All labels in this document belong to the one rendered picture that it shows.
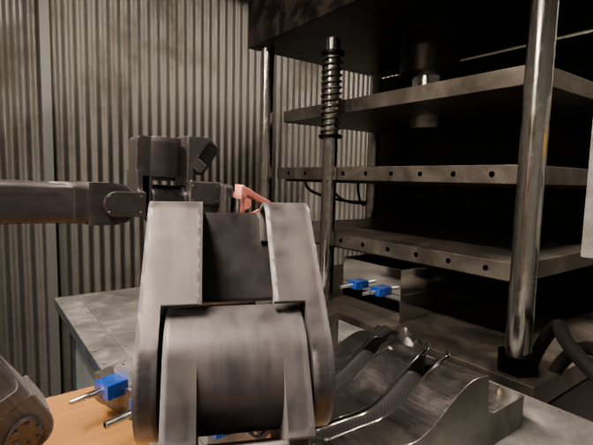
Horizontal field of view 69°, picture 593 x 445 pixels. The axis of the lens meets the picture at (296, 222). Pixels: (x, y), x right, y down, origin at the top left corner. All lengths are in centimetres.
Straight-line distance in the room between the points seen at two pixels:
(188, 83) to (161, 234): 248
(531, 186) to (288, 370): 98
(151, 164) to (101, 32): 196
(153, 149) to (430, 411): 56
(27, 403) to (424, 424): 54
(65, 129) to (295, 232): 226
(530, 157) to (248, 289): 95
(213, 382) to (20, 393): 49
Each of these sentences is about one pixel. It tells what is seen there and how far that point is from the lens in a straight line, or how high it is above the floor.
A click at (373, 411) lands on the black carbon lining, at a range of 76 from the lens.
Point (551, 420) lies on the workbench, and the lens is 102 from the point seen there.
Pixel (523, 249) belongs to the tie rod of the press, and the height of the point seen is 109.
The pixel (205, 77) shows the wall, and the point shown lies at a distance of 276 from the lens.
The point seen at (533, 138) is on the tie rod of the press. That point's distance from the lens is 115.
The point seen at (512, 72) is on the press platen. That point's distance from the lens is 131.
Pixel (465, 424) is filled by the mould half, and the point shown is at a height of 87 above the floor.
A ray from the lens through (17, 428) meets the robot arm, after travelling 69.
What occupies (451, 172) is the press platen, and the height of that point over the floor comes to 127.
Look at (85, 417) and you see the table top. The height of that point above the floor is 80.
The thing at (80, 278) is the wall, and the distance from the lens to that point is 253.
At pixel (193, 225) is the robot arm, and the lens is 24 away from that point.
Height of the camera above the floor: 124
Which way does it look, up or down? 6 degrees down
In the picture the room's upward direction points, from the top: 1 degrees clockwise
